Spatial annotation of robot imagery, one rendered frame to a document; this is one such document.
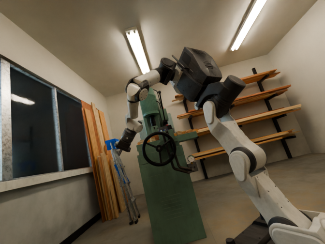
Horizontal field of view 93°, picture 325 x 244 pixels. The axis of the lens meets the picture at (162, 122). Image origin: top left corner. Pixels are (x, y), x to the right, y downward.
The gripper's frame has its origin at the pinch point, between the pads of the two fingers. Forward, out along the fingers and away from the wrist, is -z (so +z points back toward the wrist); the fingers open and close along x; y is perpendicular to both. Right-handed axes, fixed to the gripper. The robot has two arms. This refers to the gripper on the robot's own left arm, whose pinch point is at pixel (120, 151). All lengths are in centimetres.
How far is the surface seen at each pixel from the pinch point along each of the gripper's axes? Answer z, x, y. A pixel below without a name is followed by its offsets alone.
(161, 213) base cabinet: -39, 56, 5
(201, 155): -28, 164, 200
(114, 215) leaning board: -149, 36, 99
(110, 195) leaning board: -130, 19, 114
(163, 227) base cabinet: -48, 61, 1
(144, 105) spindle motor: 31, 1, 60
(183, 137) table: 24, 48, 33
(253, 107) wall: 128, 253, 264
